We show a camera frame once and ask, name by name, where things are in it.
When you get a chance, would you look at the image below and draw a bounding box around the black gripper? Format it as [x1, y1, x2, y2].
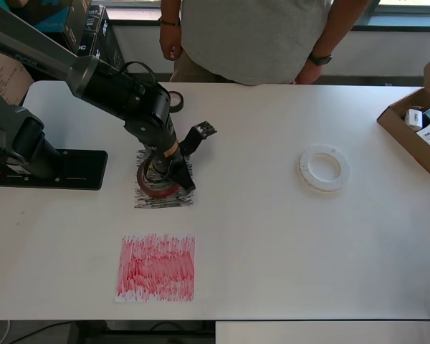
[143, 134, 196, 192]

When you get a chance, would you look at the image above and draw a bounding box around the red tape roll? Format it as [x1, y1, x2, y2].
[136, 156, 183, 199]

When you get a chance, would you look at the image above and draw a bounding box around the black tape roll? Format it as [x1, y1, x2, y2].
[167, 91, 185, 114]

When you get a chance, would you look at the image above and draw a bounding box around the white tape roll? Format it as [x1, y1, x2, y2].
[295, 143, 351, 197]

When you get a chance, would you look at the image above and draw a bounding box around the person's left forearm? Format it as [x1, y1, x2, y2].
[307, 0, 376, 60]

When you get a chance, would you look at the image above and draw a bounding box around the person's right forearm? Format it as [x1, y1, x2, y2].
[160, 0, 183, 24]

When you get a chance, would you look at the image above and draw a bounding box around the person's right hand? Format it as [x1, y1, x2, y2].
[159, 24, 184, 62]

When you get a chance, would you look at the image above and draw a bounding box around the person's left hand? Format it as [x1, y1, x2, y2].
[293, 62, 325, 86]

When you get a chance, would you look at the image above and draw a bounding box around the black scribbled paper sheet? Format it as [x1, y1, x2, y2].
[133, 145, 194, 209]

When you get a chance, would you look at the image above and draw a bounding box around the red scribbled paper sheet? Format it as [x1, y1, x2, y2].
[115, 234, 196, 302]

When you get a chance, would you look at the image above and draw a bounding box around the black AOC carton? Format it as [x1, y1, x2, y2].
[30, 31, 102, 82]
[91, 16, 130, 82]

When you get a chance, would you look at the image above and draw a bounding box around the person in grey t-shirt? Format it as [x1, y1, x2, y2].
[170, 0, 376, 87]

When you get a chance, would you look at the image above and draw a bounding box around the black box with orange print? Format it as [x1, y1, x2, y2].
[60, 0, 94, 54]

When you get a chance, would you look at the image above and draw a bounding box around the black box with white print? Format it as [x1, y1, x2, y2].
[85, 4, 107, 35]

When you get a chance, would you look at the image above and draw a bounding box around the black wristwatch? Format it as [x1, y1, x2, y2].
[307, 52, 333, 67]

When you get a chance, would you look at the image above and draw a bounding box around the brown cardboard box with handwriting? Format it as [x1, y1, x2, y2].
[0, 48, 35, 107]

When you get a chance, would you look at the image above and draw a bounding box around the teal cardboard box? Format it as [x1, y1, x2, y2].
[6, 0, 75, 32]

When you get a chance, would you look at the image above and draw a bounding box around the open brown cardboard box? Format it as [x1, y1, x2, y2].
[376, 52, 430, 176]

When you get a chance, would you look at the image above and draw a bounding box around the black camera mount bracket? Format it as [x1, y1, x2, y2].
[178, 120, 219, 157]

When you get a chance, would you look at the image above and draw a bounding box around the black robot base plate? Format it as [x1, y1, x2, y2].
[0, 149, 109, 191]

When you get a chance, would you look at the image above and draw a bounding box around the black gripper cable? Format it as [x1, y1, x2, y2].
[120, 61, 159, 87]

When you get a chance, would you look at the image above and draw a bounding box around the dark window frame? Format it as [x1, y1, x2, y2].
[354, 0, 430, 32]

